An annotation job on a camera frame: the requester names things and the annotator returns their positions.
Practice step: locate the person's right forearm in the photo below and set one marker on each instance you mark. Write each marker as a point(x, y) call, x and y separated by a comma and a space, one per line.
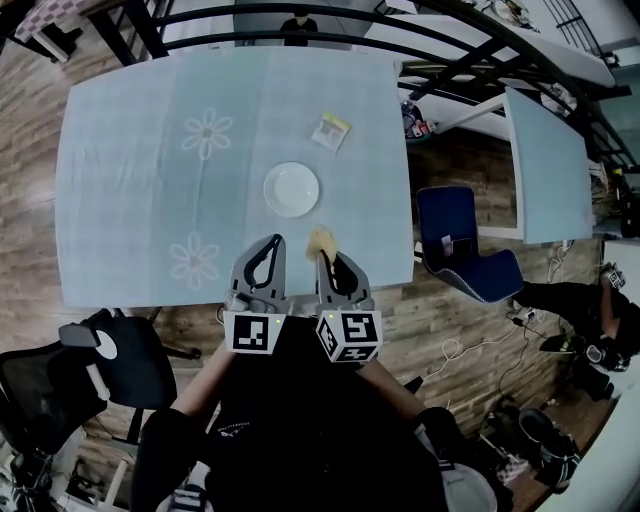
point(390, 387)

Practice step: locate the yellow and white packet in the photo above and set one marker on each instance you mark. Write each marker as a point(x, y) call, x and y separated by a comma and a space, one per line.
point(330, 131)

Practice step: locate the pink checkered tablecloth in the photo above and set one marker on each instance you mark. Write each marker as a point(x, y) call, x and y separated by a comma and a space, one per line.
point(45, 17)

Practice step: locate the blue chair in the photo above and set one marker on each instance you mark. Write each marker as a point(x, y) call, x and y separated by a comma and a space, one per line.
point(450, 210)

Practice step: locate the white desk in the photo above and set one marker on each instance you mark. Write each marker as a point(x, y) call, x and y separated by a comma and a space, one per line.
point(600, 460)

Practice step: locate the light blue flowered tablecloth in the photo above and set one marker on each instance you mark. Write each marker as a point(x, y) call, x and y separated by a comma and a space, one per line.
point(125, 200)

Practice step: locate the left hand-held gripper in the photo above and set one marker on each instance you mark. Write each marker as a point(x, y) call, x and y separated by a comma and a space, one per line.
point(252, 332)

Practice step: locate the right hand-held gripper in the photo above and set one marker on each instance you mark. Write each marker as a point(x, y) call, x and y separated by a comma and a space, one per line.
point(357, 330)

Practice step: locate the white staircase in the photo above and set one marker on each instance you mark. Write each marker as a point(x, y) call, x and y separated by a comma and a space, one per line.
point(550, 55)

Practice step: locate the black phone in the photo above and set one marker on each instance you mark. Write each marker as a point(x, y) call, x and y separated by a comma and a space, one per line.
point(462, 246)

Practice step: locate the white cylinder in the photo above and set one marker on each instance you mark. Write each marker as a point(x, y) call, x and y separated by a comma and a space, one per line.
point(97, 382)

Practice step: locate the black mesh office chair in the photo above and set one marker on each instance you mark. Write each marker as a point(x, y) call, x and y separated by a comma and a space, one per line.
point(40, 390)

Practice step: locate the black backpack white stripes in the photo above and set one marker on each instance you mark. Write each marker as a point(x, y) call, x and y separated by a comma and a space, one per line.
point(545, 440)

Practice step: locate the white table light blue top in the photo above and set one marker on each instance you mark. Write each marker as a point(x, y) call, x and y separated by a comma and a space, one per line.
point(550, 175)

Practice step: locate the white round disc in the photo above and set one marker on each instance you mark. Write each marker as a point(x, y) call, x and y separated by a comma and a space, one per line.
point(107, 346)

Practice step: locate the person's black shirt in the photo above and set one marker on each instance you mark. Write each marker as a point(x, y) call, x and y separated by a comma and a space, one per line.
point(300, 425)

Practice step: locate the pink and white card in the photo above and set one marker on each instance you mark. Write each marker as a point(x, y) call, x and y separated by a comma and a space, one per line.
point(446, 245)

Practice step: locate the person's left forearm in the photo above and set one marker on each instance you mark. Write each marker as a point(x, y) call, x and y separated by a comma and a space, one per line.
point(205, 385)

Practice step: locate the white plate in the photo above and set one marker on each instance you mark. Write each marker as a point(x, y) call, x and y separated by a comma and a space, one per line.
point(291, 190)

